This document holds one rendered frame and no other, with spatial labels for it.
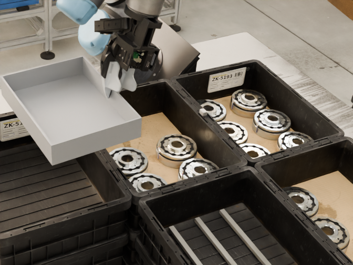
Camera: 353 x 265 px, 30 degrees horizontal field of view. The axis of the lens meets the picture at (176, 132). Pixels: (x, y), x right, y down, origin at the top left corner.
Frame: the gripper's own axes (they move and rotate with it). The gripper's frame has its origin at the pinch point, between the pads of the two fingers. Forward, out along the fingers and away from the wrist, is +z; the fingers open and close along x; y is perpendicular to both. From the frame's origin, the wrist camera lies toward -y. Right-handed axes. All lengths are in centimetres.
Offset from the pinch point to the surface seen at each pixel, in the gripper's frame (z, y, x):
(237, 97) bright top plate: 8, -8, 52
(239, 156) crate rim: 7.4, 19.1, 27.4
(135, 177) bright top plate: 19.9, 6.9, 9.8
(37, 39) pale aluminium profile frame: 73, -181, 95
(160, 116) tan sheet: 16.7, -14.1, 32.1
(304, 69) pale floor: 49, -104, 223
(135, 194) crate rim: 15.2, 17.9, 0.1
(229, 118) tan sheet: 12.1, -4.2, 48.0
